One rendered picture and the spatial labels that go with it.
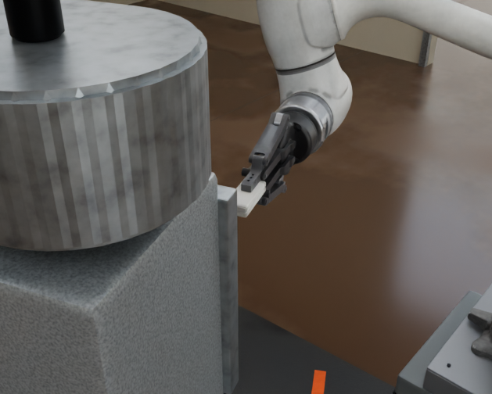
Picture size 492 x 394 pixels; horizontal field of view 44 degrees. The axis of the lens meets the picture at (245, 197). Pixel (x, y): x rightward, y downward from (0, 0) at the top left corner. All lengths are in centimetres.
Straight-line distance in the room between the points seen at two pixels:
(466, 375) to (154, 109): 114
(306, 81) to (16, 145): 65
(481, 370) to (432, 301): 152
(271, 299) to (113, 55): 246
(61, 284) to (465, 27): 74
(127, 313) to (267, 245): 270
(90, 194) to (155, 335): 17
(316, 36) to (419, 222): 258
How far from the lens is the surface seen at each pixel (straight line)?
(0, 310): 51
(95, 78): 40
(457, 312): 168
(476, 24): 102
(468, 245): 337
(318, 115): 94
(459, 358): 147
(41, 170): 41
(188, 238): 56
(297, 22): 96
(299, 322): 274
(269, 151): 80
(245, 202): 75
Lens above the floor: 188
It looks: 32 degrees down
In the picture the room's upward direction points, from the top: straight up
